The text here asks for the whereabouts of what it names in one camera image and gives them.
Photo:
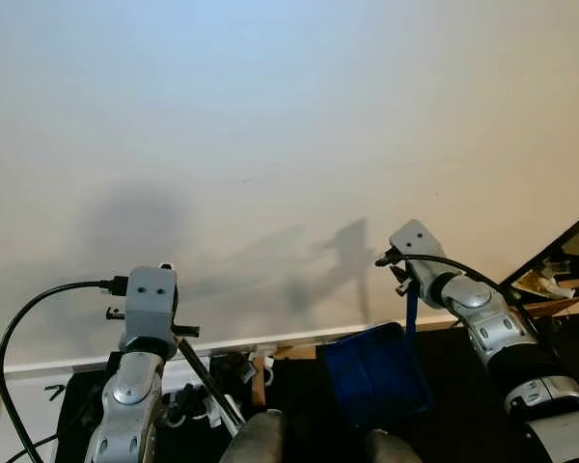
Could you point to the black door frame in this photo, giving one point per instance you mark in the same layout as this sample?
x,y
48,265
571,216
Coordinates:
x,y
569,239

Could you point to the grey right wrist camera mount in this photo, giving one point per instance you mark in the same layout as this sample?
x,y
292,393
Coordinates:
x,y
420,246

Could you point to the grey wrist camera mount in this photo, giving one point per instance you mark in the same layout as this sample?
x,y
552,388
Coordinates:
x,y
420,246
150,304

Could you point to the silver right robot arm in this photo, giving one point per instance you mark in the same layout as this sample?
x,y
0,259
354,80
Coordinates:
x,y
482,309

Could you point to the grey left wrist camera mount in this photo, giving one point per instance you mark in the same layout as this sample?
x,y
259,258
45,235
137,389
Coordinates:
x,y
150,304

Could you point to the brown cardboard rubbish box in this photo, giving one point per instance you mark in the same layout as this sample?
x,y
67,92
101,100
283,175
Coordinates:
x,y
550,307

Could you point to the black crumpled debris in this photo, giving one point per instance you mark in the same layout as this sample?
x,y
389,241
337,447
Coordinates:
x,y
234,368

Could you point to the grey robot left leg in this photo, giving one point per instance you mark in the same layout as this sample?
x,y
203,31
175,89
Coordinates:
x,y
253,442

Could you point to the grey robot right leg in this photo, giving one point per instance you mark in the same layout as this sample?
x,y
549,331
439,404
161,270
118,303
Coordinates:
x,y
391,449

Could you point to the brown wood piece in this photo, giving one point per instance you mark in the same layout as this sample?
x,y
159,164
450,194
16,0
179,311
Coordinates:
x,y
259,381

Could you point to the tan cardboard strip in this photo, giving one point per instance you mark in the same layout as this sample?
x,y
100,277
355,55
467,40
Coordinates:
x,y
294,351

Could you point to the grey robot leg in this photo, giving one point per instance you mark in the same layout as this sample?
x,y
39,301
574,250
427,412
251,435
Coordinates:
x,y
253,442
391,449

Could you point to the black floor mat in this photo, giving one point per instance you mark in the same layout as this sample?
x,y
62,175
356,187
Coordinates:
x,y
569,342

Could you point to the white crumpled paper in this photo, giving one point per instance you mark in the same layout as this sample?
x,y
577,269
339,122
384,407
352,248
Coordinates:
x,y
555,286

